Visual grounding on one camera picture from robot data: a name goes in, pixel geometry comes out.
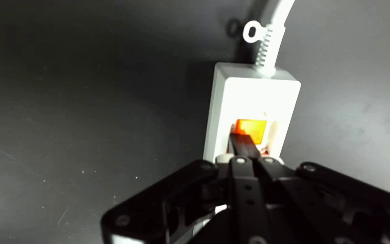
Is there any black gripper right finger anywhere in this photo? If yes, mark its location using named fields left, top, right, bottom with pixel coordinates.
left=247, top=137, right=390, bottom=244

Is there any orange rocker switch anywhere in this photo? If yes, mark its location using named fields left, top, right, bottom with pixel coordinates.
left=231, top=116, right=269, bottom=146

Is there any white power strip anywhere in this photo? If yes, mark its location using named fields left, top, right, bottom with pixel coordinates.
left=201, top=61, right=303, bottom=166

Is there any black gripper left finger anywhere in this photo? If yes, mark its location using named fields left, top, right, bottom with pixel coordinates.
left=100, top=131, right=269, bottom=244

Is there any white power strip cable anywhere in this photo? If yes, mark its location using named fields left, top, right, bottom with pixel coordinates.
left=241, top=0, right=297, bottom=78

